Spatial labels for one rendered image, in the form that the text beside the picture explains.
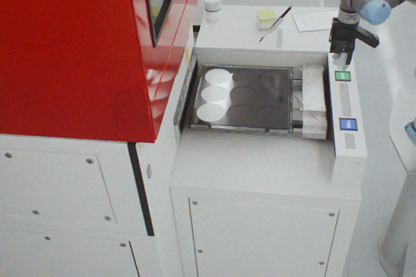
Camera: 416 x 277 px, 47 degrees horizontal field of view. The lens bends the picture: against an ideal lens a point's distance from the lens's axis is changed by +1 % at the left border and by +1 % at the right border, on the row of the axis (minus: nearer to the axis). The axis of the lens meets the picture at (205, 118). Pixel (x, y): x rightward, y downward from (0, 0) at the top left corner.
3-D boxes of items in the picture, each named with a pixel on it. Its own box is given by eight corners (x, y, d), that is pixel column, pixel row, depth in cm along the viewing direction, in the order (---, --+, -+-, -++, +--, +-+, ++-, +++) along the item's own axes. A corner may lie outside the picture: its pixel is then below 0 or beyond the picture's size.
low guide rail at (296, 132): (189, 130, 180) (188, 124, 178) (190, 127, 181) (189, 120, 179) (325, 138, 173) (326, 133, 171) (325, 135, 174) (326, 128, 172)
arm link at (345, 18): (361, 2, 160) (364, 15, 154) (359, 14, 163) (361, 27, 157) (338, 1, 161) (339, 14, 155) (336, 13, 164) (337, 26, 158)
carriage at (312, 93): (302, 138, 169) (303, 132, 168) (301, 75, 196) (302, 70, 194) (325, 140, 168) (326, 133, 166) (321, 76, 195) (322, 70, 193)
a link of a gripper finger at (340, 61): (330, 70, 175) (333, 49, 169) (346, 70, 175) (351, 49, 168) (330, 75, 173) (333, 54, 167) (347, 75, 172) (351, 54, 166)
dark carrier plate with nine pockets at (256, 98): (190, 123, 171) (190, 122, 171) (203, 67, 196) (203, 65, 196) (288, 130, 167) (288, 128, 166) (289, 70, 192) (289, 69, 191)
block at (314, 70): (302, 75, 192) (303, 68, 190) (302, 70, 194) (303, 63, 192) (322, 75, 190) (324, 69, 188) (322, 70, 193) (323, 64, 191)
